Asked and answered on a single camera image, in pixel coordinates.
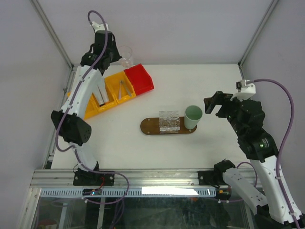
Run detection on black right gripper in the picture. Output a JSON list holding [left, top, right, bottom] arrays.
[[203, 91, 248, 136]]

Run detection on clear plastic cup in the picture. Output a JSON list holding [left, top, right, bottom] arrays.
[[118, 46, 133, 68]]

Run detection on pale green cup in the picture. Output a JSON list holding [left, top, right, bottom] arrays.
[[184, 105, 203, 129]]

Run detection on white toothpaste tube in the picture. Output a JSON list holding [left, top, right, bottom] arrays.
[[98, 78, 109, 104], [94, 86, 104, 106]]

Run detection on clear compartment organizer box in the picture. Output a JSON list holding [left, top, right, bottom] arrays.
[[159, 111, 181, 134]]

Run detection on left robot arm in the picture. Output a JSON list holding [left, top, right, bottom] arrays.
[[51, 30, 121, 185]]

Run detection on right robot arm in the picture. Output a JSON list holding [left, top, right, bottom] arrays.
[[203, 91, 305, 229]]

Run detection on yellow toothpaste bin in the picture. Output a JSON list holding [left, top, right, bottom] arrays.
[[93, 83, 117, 113]]

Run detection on yellow toothbrush bin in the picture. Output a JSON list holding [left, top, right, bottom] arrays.
[[105, 72, 136, 104]]

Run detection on oval wooden tray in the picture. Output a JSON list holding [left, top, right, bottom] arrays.
[[140, 116, 197, 135]]

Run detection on red plastic bin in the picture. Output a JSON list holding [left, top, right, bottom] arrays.
[[124, 64, 154, 96]]

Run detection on empty yellow bin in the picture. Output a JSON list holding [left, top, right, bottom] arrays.
[[84, 94, 98, 120]]

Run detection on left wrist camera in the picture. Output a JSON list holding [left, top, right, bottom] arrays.
[[91, 21, 109, 32]]

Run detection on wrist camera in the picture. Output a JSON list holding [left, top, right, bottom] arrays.
[[230, 80, 256, 101], [91, 21, 109, 32]]

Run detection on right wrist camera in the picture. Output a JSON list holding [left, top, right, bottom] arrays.
[[230, 80, 256, 101]]

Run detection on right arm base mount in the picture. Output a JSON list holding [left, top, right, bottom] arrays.
[[197, 160, 236, 188]]

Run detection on left aluminium frame post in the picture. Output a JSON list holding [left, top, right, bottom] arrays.
[[30, 0, 74, 71]]

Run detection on aluminium frame post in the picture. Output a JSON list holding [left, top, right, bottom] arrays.
[[30, 0, 74, 71], [238, 0, 280, 69]]

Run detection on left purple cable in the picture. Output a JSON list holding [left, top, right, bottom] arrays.
[[54, 10, 131, 205]]

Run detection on right aluminium frame post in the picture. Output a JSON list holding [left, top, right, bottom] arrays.
[[238, 0, 280, 69]]

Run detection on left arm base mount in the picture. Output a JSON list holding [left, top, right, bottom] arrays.
[[73, 168, 115, 187]]

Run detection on white slotted cable duct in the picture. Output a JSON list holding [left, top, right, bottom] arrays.
[[41, 187, 216, 198]]

